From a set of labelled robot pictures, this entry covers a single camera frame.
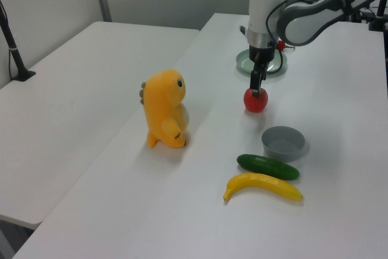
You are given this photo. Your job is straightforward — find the red chili pepper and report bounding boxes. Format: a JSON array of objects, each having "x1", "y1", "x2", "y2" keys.
[{"x1": 276, "y1": 40, "x2": 296, "y2": 52}]

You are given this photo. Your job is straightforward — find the orange plush dinosaur toy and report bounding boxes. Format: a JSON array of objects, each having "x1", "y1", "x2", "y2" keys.
[{"x1": 139, "y1": 69, "x2": 192, "y2": 149}]

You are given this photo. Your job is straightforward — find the red apple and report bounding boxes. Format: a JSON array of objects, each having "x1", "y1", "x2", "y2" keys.
[{"x1": 243, "y1": 87, "x2": 269, "y2": 113}]

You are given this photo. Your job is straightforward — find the yellow banana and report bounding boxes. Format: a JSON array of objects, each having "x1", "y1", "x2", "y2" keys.
[{"x1": 223, "y1": 172, "x2": 304, "y2": 203}]

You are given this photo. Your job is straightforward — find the small grey bowl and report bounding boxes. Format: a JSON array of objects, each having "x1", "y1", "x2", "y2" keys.
[{"x1": 261, "y1": 126, "x2": 306, "y2": 163}]

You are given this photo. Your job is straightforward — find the black camera stand pole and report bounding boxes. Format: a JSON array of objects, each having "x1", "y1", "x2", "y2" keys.
[{"x1": 0, "y1": 0, "x2": 37, "y2": 82}]

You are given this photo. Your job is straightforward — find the black camera stand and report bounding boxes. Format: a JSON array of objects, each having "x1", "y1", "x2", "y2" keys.
[{"x1": 367, "y1": 0, "x2": 388, "y2": 33}]

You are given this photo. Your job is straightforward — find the green cucumber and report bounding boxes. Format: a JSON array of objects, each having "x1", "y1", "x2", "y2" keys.
[{"x1": 236, "y1": 153, "x2": 301, "y2": 181}]

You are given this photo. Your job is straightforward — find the pale green plate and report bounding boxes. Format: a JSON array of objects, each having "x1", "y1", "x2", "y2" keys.
[{"x1": 236, "y1": 48, "x2": 289, "y2": 82}]

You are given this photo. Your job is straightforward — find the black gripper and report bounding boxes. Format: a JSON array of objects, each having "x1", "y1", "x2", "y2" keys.
[{"x1": 249, "y1": 43, "x2": 276, "y2": 99}]

